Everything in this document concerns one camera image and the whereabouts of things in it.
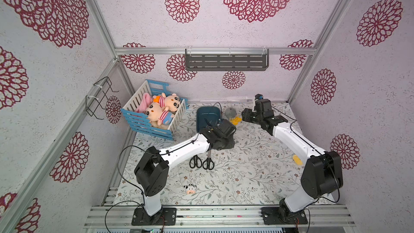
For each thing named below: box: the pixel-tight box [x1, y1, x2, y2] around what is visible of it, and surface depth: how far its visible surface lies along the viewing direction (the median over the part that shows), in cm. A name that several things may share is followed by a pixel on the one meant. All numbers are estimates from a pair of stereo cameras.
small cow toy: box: [183, 183, 197, 195], surface depth 81 cm
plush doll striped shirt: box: [144, 102, 175, 126], surface depth 99 cm
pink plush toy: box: [135, 92, 154, 114], surface depth 105 cm
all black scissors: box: [189, 154, 203, 169], surface depth 93 cm
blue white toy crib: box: [120, 79, 190, 141], surface depth 101 cm
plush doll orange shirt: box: [152, 92, 181, 113], surface depth 106 cm
